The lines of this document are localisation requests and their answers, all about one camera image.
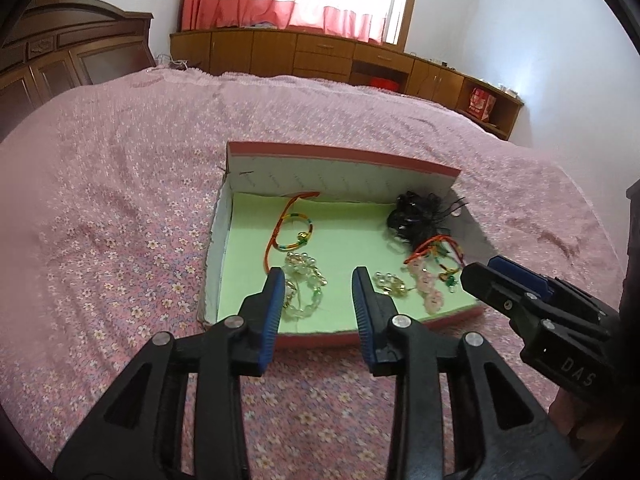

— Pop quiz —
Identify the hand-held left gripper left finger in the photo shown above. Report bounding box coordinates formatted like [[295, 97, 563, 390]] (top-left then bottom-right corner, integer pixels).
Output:
[[52, 266, 286, 480]]

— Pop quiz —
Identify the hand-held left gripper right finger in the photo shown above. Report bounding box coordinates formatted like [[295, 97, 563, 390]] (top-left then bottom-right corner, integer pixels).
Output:
[[351, 266, 583, 480]]

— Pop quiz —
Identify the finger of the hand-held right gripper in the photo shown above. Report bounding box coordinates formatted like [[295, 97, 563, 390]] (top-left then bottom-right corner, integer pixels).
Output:
[[461, 262, 601, 347], [487, 255, 609, 319]]

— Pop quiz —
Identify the gold crystal earring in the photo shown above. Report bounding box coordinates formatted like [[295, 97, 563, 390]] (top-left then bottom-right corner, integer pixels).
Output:
[[372, 270, 417, 299]]

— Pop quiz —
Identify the clear crystal bead bracelet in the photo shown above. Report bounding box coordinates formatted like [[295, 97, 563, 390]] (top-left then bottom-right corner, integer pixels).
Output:
[[280, 252, 329, 319]]

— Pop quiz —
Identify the pink flower hair clip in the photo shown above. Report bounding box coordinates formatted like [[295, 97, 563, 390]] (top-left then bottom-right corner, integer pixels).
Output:
[[409, 259, 447, 314]]

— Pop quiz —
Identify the rainbow bracelet with red tassel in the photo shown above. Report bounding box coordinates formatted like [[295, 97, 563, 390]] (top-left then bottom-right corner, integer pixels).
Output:
[[404, 234, 464, 289]]

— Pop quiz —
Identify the pink cardboard box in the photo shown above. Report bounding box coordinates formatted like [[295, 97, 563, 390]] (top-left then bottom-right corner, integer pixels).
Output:
[[200, 140, 485, 350]]

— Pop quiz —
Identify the rainbow bracelet with gold charm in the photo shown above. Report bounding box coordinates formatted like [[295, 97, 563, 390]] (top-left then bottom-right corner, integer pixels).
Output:
[[265, 191, 322, 277]]

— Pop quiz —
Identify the black lace hair scrunchie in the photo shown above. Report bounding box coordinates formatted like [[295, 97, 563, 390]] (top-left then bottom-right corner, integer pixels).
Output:
[[386, 191, 469, 252]]

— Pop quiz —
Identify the person's right hand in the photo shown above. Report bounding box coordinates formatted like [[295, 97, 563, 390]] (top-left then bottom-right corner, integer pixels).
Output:
[[547, 389, 623, 461]]

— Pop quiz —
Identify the red gift box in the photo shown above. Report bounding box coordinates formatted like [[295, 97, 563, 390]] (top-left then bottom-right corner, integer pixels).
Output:
[[466, 87, 496, 121]]

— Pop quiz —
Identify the pink floral bedspread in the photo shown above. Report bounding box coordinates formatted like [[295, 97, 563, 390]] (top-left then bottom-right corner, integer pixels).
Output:
[[0, 67, 632, 480]]

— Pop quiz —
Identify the long wooden low cabinet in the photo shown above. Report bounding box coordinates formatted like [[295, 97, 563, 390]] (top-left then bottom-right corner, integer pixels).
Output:
[[169, 27, 525, 142]]

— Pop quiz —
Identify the pink and white curtain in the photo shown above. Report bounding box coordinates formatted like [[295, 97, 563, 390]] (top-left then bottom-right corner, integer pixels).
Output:
[[177, 0, 392, 45]]

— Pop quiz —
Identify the dark wooden headboard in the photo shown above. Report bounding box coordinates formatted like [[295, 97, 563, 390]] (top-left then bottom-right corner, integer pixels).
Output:
[[0, 0, 157, 143]]

